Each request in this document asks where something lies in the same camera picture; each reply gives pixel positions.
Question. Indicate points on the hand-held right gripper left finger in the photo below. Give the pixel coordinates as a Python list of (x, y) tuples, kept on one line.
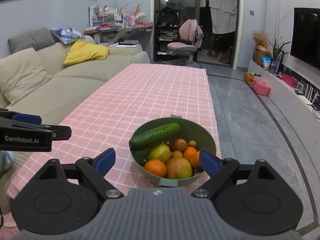
[(105, 161)]

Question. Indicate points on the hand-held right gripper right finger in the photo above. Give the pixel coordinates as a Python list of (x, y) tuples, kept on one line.
[(209, 162)]

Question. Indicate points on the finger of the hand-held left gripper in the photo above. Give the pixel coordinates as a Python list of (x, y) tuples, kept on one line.
[(61, 132), (27, 118)]

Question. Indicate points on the orange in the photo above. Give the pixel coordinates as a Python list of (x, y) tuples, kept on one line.
[(190, 153), (179, 145), (155, 168)]

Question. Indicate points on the brown kiwi fruit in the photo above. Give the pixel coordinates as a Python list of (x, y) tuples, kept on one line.
[(192, 143)]

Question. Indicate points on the yellow-green pear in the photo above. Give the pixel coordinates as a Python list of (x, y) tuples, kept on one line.
[(160, 152), (178, 168)]

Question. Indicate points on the green colander bowl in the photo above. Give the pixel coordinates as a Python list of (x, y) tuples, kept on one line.
[(197, 132)]

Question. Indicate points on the green cucumber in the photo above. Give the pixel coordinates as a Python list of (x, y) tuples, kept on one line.
[(155, 136)]

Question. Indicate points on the beige cushion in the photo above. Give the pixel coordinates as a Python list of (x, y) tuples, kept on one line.
[(22, 77)]

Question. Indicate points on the beige sofa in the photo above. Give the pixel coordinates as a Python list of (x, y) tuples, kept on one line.
[(75, 85)]

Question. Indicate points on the grey checked cushion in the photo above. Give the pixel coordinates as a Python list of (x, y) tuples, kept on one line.
[(21, 42), (43, 38)]

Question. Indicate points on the pink checked tablecloth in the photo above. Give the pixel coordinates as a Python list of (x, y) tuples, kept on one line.
[(150, 92)]

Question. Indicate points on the yellow pillow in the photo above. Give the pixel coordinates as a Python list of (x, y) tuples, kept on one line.
[(85, 53)]

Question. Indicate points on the pink fluffy rug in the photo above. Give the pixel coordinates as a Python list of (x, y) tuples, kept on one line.
[(8, 223)]

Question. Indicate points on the pink box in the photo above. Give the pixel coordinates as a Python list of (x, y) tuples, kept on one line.
[(260, 86)]

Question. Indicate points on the blue printed pillow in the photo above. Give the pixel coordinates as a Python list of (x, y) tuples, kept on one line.
[(66, 35)]

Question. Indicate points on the orange box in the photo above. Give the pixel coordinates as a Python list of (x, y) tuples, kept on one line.
[(248, 78)]

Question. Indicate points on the grey television console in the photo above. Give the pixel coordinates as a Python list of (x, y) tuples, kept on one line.
[(287, 100)]

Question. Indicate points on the flat books pile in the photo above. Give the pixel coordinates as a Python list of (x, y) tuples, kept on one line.
[(130, 42)]

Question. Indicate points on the stack of books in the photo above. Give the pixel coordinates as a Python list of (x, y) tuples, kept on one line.
[(102, 27)]

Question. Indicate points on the glass jar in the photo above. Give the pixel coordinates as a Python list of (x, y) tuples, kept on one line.
[(272, 67)]

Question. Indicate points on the magenta box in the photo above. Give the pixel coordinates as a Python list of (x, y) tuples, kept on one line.
[(289, 80)]

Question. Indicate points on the blue snack bag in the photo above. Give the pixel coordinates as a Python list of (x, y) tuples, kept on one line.
[(266, 62)]

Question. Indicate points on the white small device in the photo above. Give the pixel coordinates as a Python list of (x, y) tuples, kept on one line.
[(299, 88)]

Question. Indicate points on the white router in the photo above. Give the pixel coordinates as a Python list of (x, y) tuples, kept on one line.
[(311, 100)]

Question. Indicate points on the golden vase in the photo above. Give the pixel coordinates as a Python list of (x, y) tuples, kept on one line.
[(262, 52)]

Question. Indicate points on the white tilted desk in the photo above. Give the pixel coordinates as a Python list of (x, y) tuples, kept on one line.
[(130, 31)]

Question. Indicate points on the white desk organizer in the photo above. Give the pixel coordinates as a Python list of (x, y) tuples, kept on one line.
[(103, 15)]

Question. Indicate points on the green potted plant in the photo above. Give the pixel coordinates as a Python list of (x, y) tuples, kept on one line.
[(278, 51)]

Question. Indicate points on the pink office chair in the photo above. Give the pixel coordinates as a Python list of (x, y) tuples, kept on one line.
[(187, 32)]

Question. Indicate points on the dried pampas grass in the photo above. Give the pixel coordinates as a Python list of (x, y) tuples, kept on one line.
[(259, 37)]

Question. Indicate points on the black shelving unit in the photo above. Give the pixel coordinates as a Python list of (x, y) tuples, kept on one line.
[(166, 35)]

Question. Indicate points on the pink plush bag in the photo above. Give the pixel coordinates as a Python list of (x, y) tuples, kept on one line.
[(133, 17)]

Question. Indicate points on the hanging white towel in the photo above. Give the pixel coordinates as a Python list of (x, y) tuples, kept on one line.
[(222, 12)]

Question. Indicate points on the black television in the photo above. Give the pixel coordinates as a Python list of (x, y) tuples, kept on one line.
[(307, 37)]

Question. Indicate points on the small hanging cloth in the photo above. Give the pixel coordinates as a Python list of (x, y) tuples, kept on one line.
[(202, 0)]

